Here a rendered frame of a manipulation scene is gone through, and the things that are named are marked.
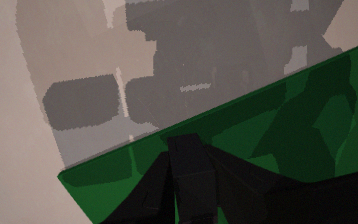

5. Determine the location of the black fan cable with plug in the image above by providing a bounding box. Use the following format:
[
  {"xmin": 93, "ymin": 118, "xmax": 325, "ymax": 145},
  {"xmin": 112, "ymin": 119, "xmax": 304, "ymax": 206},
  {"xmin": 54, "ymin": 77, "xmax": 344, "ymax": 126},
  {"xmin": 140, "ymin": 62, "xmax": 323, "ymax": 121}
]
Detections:
[{"xmin": 167, "ymin": 133, "xmax": 221, "ymax": 224}]

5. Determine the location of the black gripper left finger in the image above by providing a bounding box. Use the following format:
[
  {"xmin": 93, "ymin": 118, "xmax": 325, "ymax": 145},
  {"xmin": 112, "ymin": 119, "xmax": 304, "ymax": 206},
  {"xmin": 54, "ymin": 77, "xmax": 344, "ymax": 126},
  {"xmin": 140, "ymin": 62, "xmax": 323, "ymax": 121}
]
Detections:
[{"xmin": 100, "ymin": 151, "xmax": 175, "ymax": 224}]

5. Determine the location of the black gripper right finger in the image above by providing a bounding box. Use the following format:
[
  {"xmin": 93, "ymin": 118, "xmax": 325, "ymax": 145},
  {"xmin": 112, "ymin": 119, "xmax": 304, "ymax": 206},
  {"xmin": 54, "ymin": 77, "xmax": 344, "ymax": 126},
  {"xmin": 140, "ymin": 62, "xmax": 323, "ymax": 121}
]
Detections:
[{"xmin": 203, "ymin": 144, "xmax": 358, "ymax": 224}]

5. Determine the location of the green circuit board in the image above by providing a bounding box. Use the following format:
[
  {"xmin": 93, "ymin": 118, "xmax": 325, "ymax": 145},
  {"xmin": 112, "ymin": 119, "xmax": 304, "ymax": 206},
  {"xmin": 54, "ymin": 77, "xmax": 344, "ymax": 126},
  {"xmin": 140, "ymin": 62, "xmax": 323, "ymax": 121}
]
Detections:
[{"xmin": 57, "ymin": 46, "xmax": 358, "ymax": 224}]

